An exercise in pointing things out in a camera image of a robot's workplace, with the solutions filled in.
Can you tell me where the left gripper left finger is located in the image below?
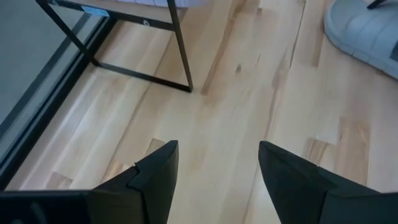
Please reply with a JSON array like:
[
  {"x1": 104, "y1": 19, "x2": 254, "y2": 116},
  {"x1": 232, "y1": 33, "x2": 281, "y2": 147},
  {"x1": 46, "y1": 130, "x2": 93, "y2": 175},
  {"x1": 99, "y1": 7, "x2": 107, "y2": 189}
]
[{"x1": 0, "y1": 139, "x2": 180, "y2": 224}]

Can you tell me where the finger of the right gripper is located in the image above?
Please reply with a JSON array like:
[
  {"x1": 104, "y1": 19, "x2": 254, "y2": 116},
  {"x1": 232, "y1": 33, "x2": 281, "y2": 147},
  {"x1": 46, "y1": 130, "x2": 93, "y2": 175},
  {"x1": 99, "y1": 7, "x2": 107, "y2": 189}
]
[{"x1": 366, "y1": 0, "x2": 388, "y2": 9}]

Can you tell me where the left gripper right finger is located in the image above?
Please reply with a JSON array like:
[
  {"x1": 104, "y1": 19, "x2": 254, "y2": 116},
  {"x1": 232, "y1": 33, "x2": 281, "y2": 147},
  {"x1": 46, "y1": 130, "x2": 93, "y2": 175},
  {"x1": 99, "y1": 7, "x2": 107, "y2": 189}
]
[{"x1": 257, "y1": 140, "x2": 398, "y2": 224}]

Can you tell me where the grey slide sandal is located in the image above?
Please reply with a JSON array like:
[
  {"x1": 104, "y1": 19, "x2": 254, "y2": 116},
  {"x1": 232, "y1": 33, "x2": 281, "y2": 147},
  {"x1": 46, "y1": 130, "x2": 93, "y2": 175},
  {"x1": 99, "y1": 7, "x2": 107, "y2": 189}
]
[{"x1": 323, "y1": 0, "x2": 398, "y2": 80}]

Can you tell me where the blue sticker label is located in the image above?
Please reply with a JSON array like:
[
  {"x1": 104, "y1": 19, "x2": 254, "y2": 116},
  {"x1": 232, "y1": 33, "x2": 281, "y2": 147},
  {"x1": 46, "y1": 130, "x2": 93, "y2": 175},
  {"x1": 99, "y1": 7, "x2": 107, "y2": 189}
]
[{"x1": 80, "y1": 5, "x2": 111, "y2": 17}]

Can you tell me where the black table edge rail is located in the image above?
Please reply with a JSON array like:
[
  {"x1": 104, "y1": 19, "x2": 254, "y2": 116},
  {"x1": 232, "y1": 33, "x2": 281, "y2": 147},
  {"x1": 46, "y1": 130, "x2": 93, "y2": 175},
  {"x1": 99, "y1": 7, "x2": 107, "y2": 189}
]
[{"x1": 0, "y1": 15, "x2": 116, "y2": 191}]

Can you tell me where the wooden shelf with black frame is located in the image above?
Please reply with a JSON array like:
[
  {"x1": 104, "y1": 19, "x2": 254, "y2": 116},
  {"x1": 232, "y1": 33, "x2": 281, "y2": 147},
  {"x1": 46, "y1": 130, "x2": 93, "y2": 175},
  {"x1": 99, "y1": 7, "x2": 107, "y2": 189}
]
[{"x1": 35, "y1": 0, "x2": 215, "y2": 93}]

